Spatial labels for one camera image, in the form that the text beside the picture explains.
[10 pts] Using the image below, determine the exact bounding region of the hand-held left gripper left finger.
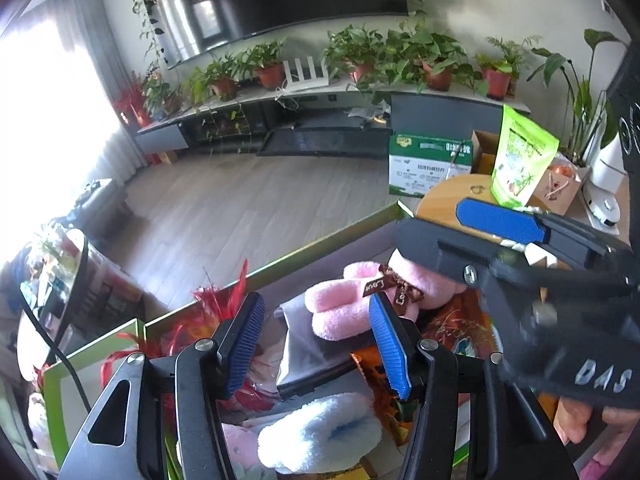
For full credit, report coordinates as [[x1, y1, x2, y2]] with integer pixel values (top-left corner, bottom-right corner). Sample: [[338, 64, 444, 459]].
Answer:
[[59, 291, 266, 480]]

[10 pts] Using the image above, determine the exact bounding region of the round wooden stool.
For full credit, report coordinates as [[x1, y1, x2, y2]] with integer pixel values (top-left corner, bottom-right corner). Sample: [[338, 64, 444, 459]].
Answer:
[[414, 174, 552, 249]]

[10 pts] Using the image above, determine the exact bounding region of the potted green plant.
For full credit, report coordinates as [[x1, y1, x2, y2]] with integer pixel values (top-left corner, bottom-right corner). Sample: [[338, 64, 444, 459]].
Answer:
[[235, 39, 289, 91], [141, 66, 184, 119], [321, 26, 387, 84], [186, 54, 242, 104], [379, 19, 474, 94]]

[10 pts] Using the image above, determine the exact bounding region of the pink plush with brown bow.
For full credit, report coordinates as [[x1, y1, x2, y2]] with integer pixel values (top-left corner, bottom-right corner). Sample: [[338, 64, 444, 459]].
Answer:
[[304, 249, 482, 344]]

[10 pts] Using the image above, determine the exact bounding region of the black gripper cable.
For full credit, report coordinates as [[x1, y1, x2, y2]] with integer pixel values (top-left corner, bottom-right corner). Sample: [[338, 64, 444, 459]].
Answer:
[[20, 282, 98, 413]]

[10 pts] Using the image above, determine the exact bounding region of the white router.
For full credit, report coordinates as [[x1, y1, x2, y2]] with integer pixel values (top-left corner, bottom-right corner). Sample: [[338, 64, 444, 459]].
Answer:
[[281, 57, 332, 91]]

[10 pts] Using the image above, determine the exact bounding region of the green standing pouch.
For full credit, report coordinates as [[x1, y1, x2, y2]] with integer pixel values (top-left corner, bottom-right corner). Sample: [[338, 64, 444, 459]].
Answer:
[[489, 104, 561, 212]]

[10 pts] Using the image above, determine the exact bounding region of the small cardboard box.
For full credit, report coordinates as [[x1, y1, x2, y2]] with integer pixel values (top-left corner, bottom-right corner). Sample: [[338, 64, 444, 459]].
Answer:
[[470, 129, 507, 177]]

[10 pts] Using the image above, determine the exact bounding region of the green storage box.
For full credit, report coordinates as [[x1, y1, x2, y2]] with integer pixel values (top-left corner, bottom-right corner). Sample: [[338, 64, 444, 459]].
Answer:
[[42, 317, 148, 471], [145, 201, 501, 480]]

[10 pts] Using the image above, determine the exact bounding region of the potted fern plant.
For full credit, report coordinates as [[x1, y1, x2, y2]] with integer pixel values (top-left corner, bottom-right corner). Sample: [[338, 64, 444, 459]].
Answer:
[[474, 34, 542, 101]]

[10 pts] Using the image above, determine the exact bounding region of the grey curtain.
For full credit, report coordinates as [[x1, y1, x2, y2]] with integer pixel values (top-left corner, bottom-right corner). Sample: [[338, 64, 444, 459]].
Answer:
[[45, 0, 151, 181]]

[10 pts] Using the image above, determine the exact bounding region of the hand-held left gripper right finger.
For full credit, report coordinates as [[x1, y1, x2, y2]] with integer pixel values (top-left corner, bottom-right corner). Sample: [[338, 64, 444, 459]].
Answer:
[[368, 292, 573, 480]]

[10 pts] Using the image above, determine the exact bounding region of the white robot vacuum dock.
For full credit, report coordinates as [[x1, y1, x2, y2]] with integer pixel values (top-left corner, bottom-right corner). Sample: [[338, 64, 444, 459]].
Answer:
[[581, 134, 629, 234]]

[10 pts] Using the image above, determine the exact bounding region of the silver foil pouch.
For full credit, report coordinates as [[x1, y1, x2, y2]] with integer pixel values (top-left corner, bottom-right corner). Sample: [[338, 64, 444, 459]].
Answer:
[[272, 300, 387, 402]]

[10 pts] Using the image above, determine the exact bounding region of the red leaf plant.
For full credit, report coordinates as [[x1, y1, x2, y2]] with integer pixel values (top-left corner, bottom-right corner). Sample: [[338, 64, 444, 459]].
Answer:
[[111, 72, 152, 129]]

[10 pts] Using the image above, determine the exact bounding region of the tall leafy floor plant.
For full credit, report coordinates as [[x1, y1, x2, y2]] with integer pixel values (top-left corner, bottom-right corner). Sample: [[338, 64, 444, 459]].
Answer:
[[529, 28, 632, 167]]

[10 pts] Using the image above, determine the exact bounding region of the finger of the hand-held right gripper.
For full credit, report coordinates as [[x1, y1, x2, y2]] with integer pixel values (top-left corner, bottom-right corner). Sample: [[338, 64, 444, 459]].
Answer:
[[395, 217, 522, 290], [456, 196, 632, 271]]

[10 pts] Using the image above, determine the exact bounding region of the green and white carton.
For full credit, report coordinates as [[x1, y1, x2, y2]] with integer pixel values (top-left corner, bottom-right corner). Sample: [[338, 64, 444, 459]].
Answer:
[[387, 132, 476, 197]]

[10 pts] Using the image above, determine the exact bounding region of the long television cabinet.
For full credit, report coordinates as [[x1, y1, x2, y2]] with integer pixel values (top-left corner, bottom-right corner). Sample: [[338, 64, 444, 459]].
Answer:
[[135, 82, 532, 157]]

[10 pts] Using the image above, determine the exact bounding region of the pale blue fluffy slipper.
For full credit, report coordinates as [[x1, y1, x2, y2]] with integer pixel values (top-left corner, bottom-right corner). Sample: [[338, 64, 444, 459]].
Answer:
[[256, 391, 384, 474]]

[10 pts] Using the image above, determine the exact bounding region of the open cardboard box with fruit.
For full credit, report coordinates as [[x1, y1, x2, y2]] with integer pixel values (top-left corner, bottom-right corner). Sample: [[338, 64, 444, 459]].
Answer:
[[529, 156, 594, 217]]

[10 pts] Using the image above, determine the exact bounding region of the round glass side table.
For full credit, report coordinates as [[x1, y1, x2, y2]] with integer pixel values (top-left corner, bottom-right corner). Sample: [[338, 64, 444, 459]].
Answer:
[[0, 220, 142, 382]]

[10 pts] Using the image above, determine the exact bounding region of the grey ottoman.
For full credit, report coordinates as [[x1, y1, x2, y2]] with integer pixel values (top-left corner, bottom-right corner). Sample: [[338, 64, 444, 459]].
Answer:
[[74, 178, 132, 222]]

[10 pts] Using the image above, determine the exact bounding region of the pink cloth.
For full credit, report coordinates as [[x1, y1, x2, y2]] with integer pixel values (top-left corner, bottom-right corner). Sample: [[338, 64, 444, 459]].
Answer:
[[584, 430, 640, 480]]

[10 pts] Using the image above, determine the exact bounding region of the orange snack packet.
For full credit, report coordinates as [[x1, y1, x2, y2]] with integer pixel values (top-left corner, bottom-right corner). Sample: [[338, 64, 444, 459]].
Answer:
[[350, 290, 503, 448]]

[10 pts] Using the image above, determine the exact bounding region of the red feather flower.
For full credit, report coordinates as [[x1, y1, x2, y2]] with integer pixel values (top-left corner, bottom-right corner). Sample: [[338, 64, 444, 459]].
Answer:
[[102, 259, 252, 412]]

